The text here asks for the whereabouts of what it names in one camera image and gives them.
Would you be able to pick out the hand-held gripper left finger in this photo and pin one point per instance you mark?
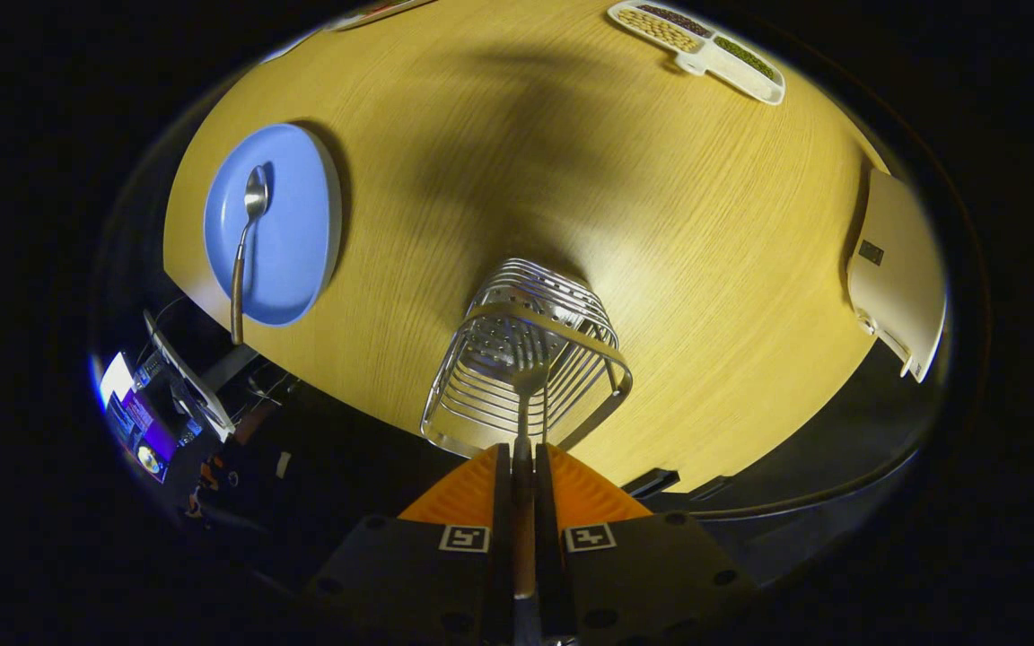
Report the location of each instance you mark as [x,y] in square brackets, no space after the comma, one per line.
[503,502]

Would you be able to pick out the blue plate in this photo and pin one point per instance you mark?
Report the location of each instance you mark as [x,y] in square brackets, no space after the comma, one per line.
[293,224]

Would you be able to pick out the white tablet stand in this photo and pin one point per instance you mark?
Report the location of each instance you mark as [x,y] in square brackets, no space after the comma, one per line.
[194,390]

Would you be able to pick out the metal spoon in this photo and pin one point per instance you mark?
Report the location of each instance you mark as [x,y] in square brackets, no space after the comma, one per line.
[256,193]

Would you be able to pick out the beige flat device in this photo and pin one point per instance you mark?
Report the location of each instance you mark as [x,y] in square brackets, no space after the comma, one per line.
[898,269]

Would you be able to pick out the black bracket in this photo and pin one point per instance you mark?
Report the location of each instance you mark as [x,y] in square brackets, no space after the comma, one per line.
[652,482]

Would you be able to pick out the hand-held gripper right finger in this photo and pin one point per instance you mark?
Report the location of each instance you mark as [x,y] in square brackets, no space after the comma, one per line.
[546,502]

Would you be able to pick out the white divided bean tray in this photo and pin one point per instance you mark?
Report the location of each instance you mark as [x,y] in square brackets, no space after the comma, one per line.
[705,58]

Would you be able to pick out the plate with food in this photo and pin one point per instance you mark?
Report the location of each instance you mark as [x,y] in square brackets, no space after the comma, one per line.
[382,11]

